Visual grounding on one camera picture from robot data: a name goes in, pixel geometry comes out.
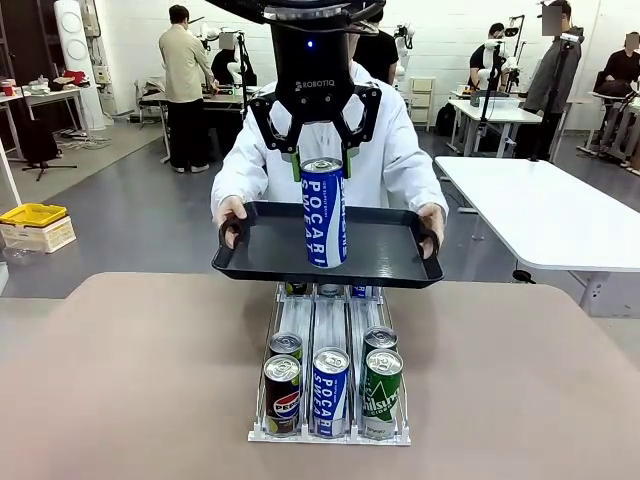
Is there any person left hand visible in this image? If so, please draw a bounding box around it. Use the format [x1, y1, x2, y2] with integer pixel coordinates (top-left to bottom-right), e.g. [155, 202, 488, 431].
[416, 202, 448, 260]

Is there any clear plastic bag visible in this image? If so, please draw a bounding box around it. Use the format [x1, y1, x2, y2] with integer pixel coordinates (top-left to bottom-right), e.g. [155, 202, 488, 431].
[1, 244, 39, 267]

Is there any person right forearm white sleeve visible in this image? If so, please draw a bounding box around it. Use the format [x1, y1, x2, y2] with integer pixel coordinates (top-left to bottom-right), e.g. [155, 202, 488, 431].
[210, 144, 269, 211]

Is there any dark-haired person at desk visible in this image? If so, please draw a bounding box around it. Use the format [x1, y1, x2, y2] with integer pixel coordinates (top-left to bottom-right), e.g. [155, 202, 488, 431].
[210, 32, 258, 87]

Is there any large white table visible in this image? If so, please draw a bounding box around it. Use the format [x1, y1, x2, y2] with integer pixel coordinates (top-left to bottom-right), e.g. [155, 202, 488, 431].
[433, 155, 640, 317]

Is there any person right hand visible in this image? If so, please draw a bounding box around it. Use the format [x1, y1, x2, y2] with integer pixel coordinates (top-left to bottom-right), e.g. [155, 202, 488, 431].
[214, 195, 249, 250]

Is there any person in grey hoodie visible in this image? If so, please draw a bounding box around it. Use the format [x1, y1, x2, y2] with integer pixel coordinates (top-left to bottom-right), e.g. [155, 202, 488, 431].
[514, 0, 584, 161]

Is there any black plastic serving tray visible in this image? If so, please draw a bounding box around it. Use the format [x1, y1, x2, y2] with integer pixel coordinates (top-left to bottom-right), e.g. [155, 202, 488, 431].
[210, 200, 446, 292]

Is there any black camera stand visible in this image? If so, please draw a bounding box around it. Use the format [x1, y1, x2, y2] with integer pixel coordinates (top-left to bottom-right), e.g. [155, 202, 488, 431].
[528, 27, 586, 162]

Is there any white background work table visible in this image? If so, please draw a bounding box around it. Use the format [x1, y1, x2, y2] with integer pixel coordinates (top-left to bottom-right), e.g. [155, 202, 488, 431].
[447, 97, 544, 157]

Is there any white drawer cabinet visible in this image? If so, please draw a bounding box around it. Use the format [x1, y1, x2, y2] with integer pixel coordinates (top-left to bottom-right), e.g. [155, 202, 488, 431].
[409, 76, 437, 126]

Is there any person left forearm white sleeve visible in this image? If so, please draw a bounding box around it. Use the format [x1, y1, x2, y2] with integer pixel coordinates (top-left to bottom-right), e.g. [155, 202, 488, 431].
[384, 144, 450, 215]

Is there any cluttered white side table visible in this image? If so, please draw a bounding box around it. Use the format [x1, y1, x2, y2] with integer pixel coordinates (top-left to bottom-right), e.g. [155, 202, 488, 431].
[0, 74, 85, 161]

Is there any clear acrylic can rack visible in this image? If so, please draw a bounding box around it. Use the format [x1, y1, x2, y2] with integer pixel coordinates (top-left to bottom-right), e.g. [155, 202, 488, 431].
[247, 279, 413, 446]

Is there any person in black t-shirt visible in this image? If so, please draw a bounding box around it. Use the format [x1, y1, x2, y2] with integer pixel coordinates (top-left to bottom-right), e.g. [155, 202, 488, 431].
[352, 9, 401, 84]

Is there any man in beige jacket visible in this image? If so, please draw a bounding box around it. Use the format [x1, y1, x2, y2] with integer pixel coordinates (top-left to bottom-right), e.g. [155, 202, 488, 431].
[158, 4, 219, 174]

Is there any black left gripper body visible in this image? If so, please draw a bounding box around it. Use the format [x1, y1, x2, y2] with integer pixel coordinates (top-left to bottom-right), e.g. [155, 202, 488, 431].
[269, 9, 356, 125]

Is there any yellow and white crate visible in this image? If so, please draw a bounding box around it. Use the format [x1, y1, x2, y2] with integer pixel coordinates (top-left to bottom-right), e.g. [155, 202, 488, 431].
[0, 202, 78, 255]

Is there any person in white jacket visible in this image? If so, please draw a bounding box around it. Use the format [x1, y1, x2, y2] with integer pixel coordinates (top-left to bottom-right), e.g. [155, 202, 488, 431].
[210, 59, 450, 217]

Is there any tall white air conditioner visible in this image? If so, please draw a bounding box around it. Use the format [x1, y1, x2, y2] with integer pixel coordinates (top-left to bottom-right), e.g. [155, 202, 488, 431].
[53, 0, 108, 132]

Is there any seated person in black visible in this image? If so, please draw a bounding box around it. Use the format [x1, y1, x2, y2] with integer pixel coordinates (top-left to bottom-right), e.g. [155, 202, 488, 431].
[594, 32, 640, 101]

